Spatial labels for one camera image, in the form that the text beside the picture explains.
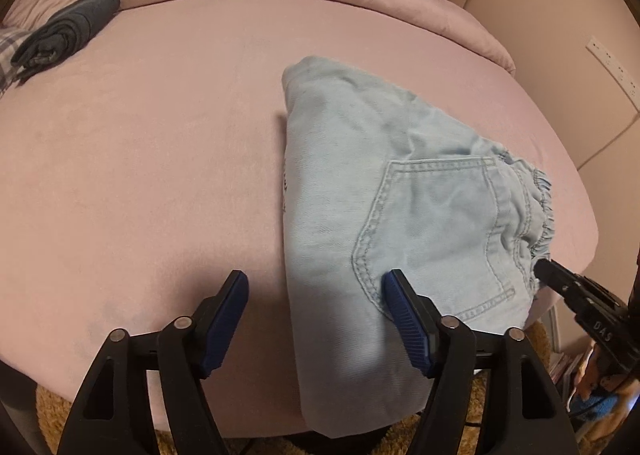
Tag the pink bed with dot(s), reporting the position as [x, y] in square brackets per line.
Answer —
[150, 160]

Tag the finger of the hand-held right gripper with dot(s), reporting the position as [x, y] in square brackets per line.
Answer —
[557, 280]

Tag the plaid pillow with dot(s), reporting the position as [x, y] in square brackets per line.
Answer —
[10, 60]

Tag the brown fluffy rug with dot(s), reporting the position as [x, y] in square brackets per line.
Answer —
[52, 410]

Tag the light blue denim pants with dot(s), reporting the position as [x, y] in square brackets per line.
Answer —
[340, 185]

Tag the white power strip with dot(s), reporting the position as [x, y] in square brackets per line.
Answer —
[617, 70]

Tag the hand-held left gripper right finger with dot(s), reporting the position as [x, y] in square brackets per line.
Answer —
[407, 325]

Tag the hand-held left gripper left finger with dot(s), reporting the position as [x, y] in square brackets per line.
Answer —
[225, 325]

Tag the dark grey folded garment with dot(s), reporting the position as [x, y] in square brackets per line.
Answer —
[65, 32]

